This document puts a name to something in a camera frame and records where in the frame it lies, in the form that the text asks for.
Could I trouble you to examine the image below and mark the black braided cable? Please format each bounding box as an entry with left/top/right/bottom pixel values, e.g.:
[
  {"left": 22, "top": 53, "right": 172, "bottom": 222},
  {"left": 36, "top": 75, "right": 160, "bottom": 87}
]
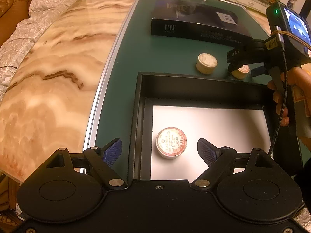
[{"left": 268, "top": 25, "right": 289, "bottom": 156}]

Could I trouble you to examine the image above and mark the open black box white liner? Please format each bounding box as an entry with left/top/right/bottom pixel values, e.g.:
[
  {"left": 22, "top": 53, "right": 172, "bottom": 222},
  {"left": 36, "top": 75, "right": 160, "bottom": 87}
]
[{"left": 128, "top": 72, "right": 277, "bottom": 182}]

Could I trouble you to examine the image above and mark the dark blue box lid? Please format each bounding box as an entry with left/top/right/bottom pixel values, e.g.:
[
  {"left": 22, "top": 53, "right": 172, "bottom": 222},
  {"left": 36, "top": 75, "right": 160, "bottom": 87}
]
[{"left": 151, "top": 0, "right": 252, "bottom": 47}]

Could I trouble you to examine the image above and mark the person's right hand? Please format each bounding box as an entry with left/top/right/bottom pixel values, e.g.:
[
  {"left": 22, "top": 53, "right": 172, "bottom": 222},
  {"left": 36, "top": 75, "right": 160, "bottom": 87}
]
[{"left": 267, "top": 66, "right": 310, "bottom": 151}]

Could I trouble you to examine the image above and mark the round tin red label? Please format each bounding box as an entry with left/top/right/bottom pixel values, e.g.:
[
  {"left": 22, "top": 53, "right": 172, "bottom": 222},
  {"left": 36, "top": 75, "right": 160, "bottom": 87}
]
[
  {"left": 232, "top": 65, "right": 250, "bottom": 79},
  {"left": 155, "top": 127, "right": 187, "bottom": 159}
]

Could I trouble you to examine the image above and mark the round cream tin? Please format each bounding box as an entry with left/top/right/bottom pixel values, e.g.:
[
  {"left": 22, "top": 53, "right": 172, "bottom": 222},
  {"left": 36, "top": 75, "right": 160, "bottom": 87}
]
[{"left": 196, "top": 53, "right": 218, "bottom": 75}]

